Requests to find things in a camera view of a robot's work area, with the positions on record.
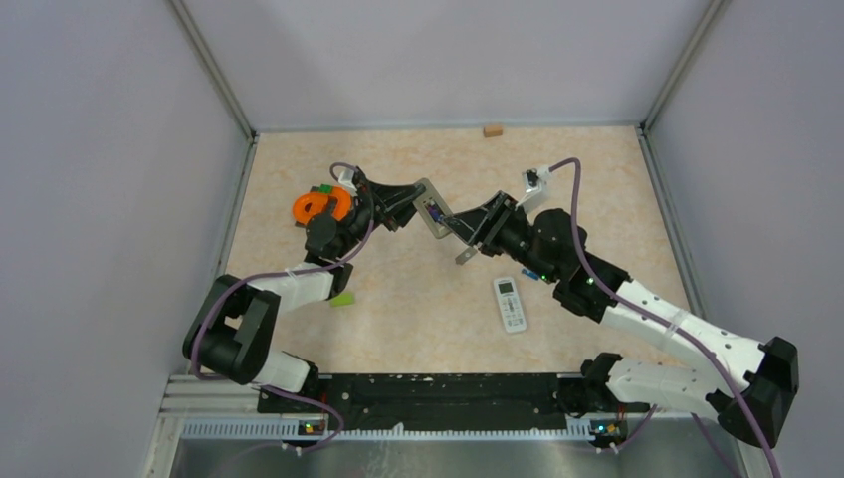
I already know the tan wooden block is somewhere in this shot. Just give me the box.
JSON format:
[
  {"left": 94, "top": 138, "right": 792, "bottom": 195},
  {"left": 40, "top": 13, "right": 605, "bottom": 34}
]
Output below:
[{"left": 482, "top": 124, "right": 504, "bottom": 138}]

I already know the white remote control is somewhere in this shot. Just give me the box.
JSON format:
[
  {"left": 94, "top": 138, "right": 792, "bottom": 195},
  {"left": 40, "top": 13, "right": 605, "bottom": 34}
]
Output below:
[
  {"left": 413, "top": 177, "right": 452, "bottom": 240},
  {"left": 493, "top": 277, "right": 528, "bottom": 334}
]

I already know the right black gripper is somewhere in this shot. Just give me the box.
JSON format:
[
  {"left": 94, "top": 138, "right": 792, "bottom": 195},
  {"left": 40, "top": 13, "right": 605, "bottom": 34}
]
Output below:
[{"left": 442, "top": 191, "right": 559, "bottom": 285}]

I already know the orange tape roll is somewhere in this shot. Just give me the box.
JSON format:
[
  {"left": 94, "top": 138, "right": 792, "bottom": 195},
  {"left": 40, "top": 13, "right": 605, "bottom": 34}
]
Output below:
[{"left": 292, "top": 185, "right": 354, "bottom": 227}]

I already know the white remote control upright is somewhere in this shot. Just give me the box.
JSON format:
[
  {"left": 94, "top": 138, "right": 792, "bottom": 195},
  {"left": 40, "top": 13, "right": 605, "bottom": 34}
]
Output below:
[{"left": 493, "top": 277, "right": 528, "bottom": 334}]

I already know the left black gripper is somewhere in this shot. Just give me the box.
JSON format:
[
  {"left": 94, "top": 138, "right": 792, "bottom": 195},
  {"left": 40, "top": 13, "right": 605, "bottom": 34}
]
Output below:
[{"left": 334, "top": 177, "right": 429, "bottom": 259}]

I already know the grey battery cover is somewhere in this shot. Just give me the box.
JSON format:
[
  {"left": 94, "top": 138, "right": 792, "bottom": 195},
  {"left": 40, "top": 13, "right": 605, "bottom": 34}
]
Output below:
[{"left": 455, "top": 247, "right": 478, "bottom": 266}]

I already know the green block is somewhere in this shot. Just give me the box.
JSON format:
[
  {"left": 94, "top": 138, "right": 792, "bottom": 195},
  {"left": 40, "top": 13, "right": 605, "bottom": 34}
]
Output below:
[{"left": 329, "top": 292, "right": 356, "bottom": 308}]

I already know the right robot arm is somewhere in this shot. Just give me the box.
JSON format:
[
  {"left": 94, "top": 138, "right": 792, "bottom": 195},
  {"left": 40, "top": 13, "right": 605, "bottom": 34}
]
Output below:
[{"left": 440, "top": 192, "right": 799, "bottom": 449}]

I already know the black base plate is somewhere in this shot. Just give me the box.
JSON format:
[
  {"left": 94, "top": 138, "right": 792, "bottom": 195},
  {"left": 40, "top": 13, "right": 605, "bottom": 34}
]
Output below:
[{"left": 257, "top": 372, "right": 649, "bottom": 431}]

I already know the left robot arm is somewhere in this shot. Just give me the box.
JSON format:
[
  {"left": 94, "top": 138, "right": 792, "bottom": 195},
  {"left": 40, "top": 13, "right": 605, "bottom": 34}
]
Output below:
[{"left": 182, "top": 169, "right": 425, "bottom": 412}]

